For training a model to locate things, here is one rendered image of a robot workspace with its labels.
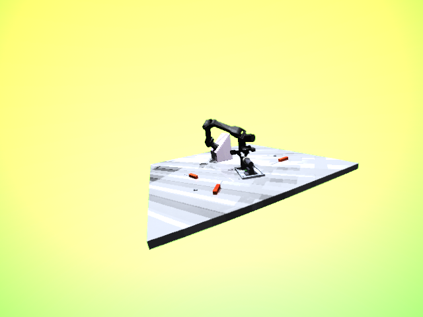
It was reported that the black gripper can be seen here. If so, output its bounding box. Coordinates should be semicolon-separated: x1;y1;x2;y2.
230;142;256;158

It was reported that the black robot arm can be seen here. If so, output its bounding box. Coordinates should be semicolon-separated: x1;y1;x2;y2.
202;118;256;154

